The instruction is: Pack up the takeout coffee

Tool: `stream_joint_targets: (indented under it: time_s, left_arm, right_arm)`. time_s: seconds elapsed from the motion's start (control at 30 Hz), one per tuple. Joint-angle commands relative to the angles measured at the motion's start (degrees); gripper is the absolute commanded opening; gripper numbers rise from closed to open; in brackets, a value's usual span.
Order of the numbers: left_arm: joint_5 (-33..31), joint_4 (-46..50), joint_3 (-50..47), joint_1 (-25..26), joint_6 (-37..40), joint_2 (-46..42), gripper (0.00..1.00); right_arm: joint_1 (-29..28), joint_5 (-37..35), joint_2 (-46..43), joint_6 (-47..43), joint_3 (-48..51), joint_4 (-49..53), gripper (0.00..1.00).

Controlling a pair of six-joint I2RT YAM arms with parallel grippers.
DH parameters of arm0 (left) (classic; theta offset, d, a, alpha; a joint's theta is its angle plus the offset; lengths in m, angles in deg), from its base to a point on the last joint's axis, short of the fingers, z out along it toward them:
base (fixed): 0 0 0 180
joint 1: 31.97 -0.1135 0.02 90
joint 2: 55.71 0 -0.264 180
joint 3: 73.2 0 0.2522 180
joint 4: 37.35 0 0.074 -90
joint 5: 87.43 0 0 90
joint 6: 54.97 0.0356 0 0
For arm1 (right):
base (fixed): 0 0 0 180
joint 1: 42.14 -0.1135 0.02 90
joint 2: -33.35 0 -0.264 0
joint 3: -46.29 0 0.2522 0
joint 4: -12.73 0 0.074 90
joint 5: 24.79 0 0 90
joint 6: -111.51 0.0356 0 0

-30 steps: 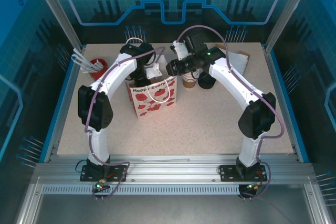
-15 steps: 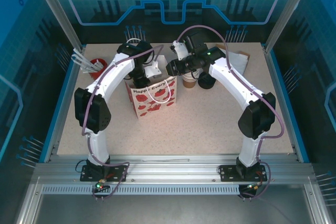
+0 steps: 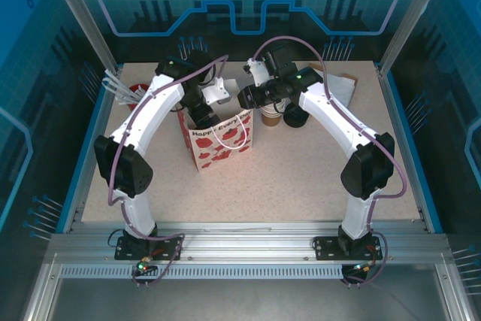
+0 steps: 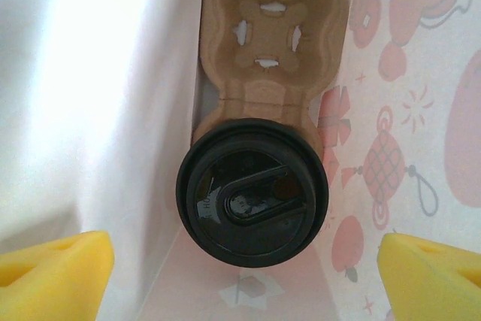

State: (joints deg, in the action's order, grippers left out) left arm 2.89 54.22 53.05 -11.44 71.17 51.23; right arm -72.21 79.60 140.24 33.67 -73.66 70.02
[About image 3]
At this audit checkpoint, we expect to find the poppy print paper gift bag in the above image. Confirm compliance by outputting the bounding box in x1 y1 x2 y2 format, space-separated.
177 78 255 171

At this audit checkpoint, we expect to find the stack of paper cups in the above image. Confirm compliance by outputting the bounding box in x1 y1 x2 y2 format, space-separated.
262 110 283 127

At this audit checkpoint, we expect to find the large white paper napkin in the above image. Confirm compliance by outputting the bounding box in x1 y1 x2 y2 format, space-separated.
325 71 354 104

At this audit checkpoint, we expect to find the small LED circuit board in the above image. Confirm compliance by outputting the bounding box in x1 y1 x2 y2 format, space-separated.
352 260 377 273
135 256 156 273

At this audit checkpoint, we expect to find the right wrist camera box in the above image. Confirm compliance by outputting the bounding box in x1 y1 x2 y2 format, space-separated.
244 57 271 88

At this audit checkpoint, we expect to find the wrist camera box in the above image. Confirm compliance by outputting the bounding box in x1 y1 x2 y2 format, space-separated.
244 57 271 88
201 77 231 106

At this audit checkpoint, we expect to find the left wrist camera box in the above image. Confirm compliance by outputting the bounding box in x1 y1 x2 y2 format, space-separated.
201 77 231 106

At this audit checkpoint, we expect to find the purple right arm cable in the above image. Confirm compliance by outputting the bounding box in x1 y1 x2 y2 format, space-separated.
253 35 409 288

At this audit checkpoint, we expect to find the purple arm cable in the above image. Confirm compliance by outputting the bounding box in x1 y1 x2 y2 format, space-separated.
253 35 409 288
107 53 230 288

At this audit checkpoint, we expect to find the aluminium frame post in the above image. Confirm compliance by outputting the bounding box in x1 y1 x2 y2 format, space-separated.
41 0 123 74
377 0 454 74

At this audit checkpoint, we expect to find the aluminium front rail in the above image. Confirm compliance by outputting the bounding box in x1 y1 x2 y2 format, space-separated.
48 221 450 262

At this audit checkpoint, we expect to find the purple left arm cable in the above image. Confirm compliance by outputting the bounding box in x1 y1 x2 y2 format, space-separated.
107 53 230 288

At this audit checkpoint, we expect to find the slotted grey cable duct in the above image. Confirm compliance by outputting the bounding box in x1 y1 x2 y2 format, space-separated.
59 264 345 280

